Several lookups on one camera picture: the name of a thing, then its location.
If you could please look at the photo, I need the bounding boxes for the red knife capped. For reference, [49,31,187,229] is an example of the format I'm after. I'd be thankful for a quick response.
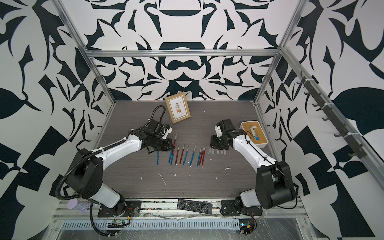
[179,145,185,164]

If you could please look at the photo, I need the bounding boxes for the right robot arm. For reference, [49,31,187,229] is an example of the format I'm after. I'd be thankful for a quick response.
[210,119,298,209]

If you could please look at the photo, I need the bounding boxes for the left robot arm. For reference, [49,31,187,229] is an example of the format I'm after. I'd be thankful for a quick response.
[55,120,175,209]

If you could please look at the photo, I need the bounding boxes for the white box with wooden lid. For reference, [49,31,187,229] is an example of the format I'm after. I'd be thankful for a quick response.
[240,121,268,149]

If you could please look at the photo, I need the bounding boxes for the black remote control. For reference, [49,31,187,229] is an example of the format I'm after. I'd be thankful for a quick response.
[177,199,213,215]

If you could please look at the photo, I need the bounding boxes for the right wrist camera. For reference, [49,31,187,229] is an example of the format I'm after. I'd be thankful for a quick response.
[214,125,223,138]

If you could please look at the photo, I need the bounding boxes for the wooden picture frame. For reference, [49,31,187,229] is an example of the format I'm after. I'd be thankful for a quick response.
[165,92,191,124]

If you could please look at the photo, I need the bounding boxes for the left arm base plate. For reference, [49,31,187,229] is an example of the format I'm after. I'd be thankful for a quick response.
[98,201,142,218]

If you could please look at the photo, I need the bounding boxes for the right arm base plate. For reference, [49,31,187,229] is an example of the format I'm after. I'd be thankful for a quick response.
[220,199,263,217]

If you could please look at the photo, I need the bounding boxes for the white cable duct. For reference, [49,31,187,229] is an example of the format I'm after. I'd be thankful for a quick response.
[61,219,240,231]

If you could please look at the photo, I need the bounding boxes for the black wall hook rail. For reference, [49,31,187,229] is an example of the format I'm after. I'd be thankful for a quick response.
[298,75,368,159]

